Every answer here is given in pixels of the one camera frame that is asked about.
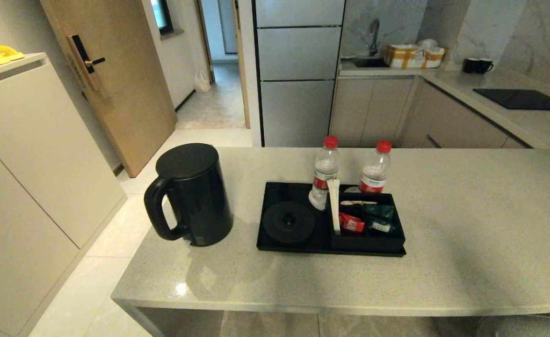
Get white plastic bag with handles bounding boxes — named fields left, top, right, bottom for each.
left=193, top=70, right=211, bottom=92

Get beige kitchen base cabinets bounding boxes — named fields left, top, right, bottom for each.
left=330, top=75, right=533, bottom=149

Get clear water bottle red cap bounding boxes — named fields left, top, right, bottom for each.
left=309, top=136, right=340, bottom=211
left=358, top=140, right=392, bottom=194

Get dark framed window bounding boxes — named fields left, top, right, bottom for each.
left=151, top=0, right=174, bottom=36

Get dark kitchen sink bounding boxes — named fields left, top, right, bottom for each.
left=353, top=57, right=390, bottom=68

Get red sachet packet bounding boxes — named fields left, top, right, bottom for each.
left=339, top=212, right=365, bottom=233

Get white long paper sachet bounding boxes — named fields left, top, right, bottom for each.
left=327, top=178, right=342, bottom=234

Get yellow white box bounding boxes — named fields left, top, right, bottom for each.
left=384, top=44, right=445, bottom=69

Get black rectangular serving tray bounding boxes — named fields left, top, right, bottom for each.
left=256, top=182, right=406, bottom=257

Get black electric kettle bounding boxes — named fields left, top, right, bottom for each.
left=144, top=143, right=234, bottom=247

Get black round kettle base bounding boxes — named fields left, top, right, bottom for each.
left=262, top=201, right=316, bottom=243

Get narrow wooden door leaf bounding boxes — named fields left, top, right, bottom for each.
left=232, top=0, right=251, bottom=129

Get dark green tea packet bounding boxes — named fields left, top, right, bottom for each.
left=366, top=218, right=396, bottom=233
left=363, top=204, right=395, bottom=220

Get black door lock handle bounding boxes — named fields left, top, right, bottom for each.
left=67, top=35, right=106, bottom=92

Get silver refrigerator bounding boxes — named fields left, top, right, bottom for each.
left=252, top=0, right=346, bottom=148

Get light wooden door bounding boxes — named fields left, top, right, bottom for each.
left=40, top=0, right=178, bottom=178

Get black induction cooktop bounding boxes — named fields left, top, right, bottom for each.
left=472, top=88, right=550, bottom=111

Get black compartment organizer box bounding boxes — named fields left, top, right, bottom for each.
left=330, top=192, right=405, bottom=250

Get chrome kitchen faucet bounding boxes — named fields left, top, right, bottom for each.
left=369, top=19, right=381, bottom=57

